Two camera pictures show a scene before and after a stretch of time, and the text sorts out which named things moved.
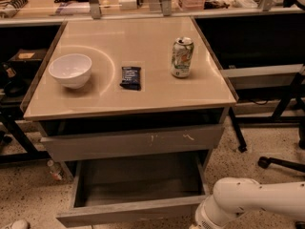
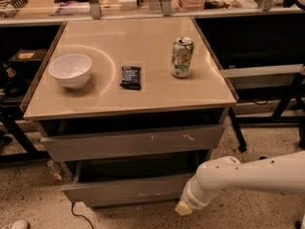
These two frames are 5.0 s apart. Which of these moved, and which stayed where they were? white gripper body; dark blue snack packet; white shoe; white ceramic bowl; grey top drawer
Moved: white gripper body
Stayed: grey top drawer; dark blue snack packet; white ceramic bowl; white shoe
